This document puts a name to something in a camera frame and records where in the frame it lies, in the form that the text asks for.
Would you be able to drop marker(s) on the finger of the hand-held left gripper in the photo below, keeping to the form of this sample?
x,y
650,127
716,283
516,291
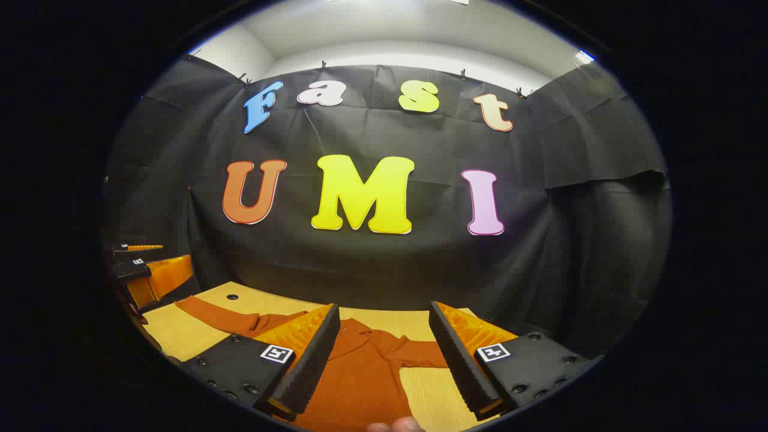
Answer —
x,y
162,279
129,248

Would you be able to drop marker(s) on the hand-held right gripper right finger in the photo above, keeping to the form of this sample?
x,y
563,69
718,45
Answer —
x,y
462,372

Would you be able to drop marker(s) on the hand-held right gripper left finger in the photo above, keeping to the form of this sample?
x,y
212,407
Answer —
x,y
312,366

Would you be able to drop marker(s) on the orange knit cardigan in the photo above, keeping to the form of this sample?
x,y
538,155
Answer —
x,y
360,372

